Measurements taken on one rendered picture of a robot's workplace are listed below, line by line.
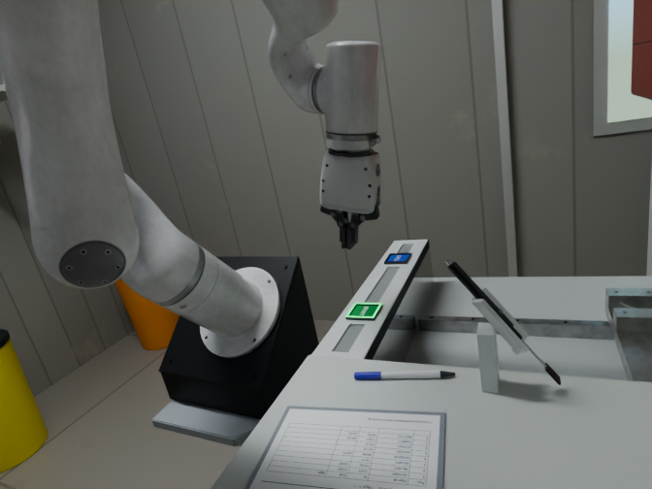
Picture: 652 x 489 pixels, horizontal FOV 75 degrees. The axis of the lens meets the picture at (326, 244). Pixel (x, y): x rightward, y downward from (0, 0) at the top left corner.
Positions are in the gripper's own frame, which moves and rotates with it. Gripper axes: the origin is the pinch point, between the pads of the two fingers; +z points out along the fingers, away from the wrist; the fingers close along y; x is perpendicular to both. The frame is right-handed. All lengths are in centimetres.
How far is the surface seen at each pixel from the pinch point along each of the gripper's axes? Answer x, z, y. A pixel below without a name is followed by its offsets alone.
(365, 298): -5.9, 15.5, -1.8
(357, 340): 9.3, 14.7, -5.3
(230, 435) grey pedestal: 20.8, 33.2, 14.3
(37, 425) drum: -26, 139, 173
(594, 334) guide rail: -17, 20, -45
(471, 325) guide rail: -17.0, 23.4, -22.4
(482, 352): 20.0, 4.1, -24.9
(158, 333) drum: -111, 138, 173
